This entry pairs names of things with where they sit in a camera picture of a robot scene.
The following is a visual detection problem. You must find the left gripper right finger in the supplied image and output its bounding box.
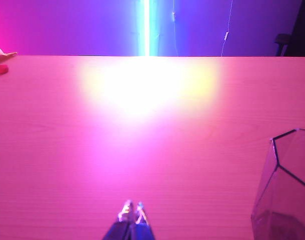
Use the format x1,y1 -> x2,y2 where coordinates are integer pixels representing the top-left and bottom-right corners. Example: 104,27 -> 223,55
129,201 -> 156,240

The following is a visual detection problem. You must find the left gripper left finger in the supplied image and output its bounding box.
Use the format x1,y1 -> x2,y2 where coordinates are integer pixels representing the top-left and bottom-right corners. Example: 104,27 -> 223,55
102,199 -> 135,240

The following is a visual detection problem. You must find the faceted clear glass mug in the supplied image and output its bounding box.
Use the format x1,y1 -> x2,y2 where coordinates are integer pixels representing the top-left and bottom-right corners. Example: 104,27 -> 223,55
250,128 -> 305,240

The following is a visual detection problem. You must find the vertical LED light tube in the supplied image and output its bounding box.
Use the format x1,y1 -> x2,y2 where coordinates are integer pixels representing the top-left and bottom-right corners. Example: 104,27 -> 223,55
136,0 -> 159,57

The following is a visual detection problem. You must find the black office chair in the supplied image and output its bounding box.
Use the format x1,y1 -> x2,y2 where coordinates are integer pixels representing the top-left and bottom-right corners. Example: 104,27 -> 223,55
274,0 -> 305,57

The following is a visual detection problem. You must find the thin white hanging wire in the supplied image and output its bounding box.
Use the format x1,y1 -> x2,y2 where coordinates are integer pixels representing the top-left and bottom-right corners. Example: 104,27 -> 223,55
220,0 -> 235,57

